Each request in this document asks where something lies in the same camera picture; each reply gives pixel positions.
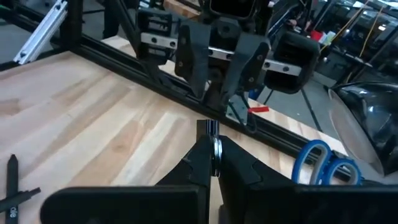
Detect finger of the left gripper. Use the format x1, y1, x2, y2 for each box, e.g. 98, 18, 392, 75
174, 19, 213, 99
221, 32, 271, 104

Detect small red tag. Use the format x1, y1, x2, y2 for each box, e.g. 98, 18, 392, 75
247, 106, 270, 114

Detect black pen with silver clip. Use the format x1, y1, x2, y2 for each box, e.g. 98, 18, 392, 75
0, 187, 42, 214

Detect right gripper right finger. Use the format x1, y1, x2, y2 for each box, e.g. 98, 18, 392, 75
217, 135, 398, 224

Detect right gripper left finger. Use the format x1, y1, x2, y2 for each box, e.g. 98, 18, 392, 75
40, 134, 216, 224

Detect blue handled scissors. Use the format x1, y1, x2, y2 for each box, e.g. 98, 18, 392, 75
290, 139, 364, 187

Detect black binder clip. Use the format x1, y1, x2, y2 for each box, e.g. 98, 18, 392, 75
196, 119, 223, 178

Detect black tape dispenser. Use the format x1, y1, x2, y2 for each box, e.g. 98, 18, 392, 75
327, 81, 398, 176

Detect silver aluminium rail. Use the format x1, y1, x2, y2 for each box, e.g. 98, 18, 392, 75
12, 0, 69, 66

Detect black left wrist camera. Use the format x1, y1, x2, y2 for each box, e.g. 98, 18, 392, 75
207, 0, 259, 20

